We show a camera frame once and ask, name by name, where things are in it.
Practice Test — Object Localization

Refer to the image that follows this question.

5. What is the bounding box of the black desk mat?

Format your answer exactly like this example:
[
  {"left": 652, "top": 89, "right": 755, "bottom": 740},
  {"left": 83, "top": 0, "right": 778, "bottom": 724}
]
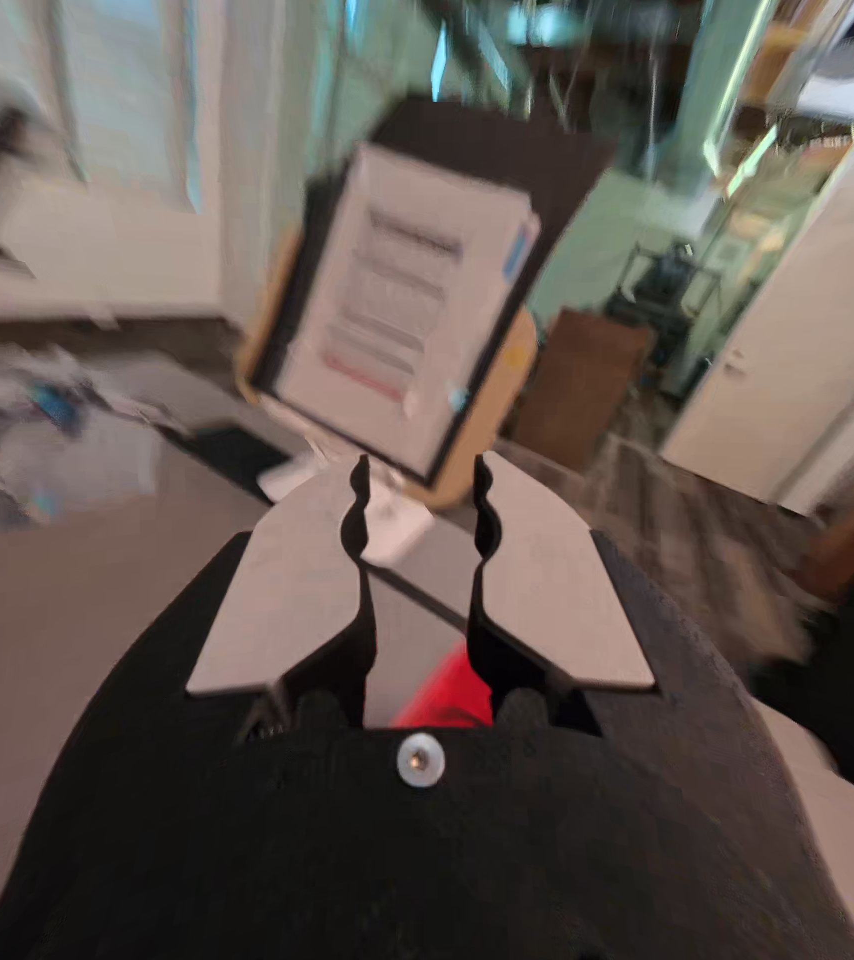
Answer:
[{"left": 164, "top": 423, "right": 293, "bottom": 500}]

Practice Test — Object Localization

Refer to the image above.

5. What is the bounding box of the white door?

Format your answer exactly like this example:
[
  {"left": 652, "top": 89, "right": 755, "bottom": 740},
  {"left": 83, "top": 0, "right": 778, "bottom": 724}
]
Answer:
[{"left": 659, "top": 127, "right": 854, "bottom": 519}]

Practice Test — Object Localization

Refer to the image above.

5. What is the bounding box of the black metal cart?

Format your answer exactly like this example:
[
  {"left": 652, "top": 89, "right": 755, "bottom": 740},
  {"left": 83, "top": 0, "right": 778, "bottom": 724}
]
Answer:
[{"left": 607, "top": 240, "right": 724, "bottom": 399}]

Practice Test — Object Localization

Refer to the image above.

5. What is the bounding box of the clear plastic bin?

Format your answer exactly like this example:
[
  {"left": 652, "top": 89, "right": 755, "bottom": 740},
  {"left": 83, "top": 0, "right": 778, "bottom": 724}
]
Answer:
[{"left": 0, "top": 345, "right": 195, "bottom": 519}]

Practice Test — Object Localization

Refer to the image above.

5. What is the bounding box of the red plastic bin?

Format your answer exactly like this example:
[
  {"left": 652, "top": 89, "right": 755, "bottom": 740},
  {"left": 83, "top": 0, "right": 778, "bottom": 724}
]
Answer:
[{"left": 389, "top": 645, "right": 495, "bottom": 729}]

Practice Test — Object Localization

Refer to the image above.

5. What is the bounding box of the wooden-edged black board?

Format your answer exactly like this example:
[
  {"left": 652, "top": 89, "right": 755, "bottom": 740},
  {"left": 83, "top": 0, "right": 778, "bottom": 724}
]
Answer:
[{"left": 235, "top": 93, "right": 619, "bottom": 511}]

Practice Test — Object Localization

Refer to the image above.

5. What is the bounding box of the acrylic sign holder white base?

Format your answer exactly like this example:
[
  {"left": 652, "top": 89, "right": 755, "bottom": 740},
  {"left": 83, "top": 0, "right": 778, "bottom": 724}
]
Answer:
[{"left": 258, "top": 142, "right": 544, "bottom": 567}]

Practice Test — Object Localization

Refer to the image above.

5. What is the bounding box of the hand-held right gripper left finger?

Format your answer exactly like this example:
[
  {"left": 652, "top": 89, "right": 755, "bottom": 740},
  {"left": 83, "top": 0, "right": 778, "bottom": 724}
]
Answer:
[{"left": 185, "top": 453, "right": 379, "bottom": 729}]

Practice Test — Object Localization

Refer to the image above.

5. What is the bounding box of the brown box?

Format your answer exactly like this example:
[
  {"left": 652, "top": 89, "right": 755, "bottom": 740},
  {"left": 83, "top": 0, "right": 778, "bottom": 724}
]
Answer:
[{"left": 513, "top": 307, "right": 656, "bottom": 474}]

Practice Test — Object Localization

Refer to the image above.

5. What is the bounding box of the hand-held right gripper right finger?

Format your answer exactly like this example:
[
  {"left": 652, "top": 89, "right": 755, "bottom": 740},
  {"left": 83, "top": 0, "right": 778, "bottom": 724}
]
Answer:
[{"left": 466, "top": 450, "right": 658, "bottom": 725}]

